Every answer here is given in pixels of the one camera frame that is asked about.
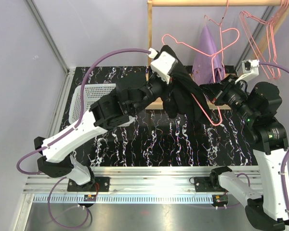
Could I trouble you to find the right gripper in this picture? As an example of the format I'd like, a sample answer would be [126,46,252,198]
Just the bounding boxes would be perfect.
[200,74,259,123]

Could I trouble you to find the black trousers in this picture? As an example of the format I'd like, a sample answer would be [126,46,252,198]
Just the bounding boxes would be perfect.
[158,44,211,125]

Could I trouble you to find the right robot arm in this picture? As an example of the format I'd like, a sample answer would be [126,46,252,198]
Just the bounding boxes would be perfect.
[201,82,289,231]

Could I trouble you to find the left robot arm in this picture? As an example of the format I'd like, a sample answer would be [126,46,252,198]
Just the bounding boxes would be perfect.
[37,73,171,191]

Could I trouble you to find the pink hanger with purple garment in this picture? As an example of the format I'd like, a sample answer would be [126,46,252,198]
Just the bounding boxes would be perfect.
[203,0,229,63]

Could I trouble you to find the purple garment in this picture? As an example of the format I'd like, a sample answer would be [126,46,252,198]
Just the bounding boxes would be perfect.
[192,26,225,85]

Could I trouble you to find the black marbled mat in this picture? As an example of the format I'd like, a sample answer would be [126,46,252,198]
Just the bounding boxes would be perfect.
[60,66,261,167]

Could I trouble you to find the wooden clothes rack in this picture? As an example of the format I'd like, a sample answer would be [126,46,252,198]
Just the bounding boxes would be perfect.
[144,0,289,110]

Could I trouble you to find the white plastic basket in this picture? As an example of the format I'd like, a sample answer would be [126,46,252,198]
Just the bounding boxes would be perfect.
[68,83,116,124]

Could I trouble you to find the empty pink wire hangers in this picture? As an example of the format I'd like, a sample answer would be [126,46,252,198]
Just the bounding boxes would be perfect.
[238,0,289,80]

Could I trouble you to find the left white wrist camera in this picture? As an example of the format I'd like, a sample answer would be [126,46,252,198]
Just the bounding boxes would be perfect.
[148,48,178,85]

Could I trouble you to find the aluminium rail base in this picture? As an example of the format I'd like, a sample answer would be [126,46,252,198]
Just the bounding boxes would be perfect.
[23,166,285,204]

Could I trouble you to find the aluminium corner post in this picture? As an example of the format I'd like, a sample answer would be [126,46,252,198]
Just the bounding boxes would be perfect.
[24,0,69,75]

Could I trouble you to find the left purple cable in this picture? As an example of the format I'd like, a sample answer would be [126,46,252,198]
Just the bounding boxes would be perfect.
[16,48,152,175]

